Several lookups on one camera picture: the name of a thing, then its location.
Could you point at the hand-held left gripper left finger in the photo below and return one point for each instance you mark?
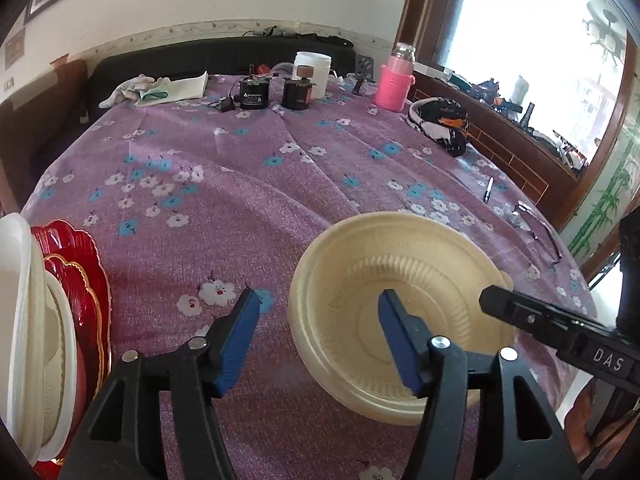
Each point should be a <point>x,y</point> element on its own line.
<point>240,340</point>

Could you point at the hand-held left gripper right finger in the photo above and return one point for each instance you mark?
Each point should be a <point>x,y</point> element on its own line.
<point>400,345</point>

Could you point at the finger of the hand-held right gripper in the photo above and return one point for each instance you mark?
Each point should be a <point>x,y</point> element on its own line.
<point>525,310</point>

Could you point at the cream bowl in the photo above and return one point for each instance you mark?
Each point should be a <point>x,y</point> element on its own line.
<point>55,360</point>
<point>350,270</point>

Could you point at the red scalloped plate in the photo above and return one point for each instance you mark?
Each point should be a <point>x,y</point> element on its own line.
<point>85,300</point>
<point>60,237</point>

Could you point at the stack of white plates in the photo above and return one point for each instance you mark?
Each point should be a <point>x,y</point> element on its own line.
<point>15,285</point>

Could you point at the person's right hand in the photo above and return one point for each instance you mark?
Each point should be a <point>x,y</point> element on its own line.
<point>582,415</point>

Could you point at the eyeglasses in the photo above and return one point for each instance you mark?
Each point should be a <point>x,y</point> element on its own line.
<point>517,215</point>

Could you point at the pen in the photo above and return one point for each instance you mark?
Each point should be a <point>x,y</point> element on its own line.
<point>488,190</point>

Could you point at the purple floral tablecloth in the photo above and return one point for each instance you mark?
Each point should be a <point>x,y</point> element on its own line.
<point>240,200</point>

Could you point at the black power adapter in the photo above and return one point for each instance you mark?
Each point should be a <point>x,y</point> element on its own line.
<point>226,105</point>

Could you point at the large black cylinder motor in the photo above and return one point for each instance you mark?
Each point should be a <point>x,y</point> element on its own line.
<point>254,95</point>

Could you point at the small black cylinder motor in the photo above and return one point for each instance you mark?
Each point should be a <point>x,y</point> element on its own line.
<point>297,95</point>

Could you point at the white bag with green print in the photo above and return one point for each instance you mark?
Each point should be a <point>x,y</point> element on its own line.
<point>185,87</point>

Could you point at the pink bottle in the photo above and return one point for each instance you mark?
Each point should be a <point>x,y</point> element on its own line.
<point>395,85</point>

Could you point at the white gloves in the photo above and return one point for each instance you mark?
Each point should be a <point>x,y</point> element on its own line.
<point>130,91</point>

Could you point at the black phone stand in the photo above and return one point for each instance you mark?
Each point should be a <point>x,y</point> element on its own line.
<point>362,67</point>

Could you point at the white jar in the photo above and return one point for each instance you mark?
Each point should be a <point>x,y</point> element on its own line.
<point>317,67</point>

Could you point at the black sofa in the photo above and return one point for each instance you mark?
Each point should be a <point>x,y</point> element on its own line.
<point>200,55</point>

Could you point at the wooden framed window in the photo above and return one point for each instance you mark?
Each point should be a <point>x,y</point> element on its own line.
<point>525,20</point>

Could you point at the brown armchair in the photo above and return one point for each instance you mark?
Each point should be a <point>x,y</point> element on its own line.
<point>65,80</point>

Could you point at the green bamboo wall decal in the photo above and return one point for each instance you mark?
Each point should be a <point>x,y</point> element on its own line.
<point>600,205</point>

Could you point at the wall switch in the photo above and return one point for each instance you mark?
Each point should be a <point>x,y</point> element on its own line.
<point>8,84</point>

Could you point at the wall panel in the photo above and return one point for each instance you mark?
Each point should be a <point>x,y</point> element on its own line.
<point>14,47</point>

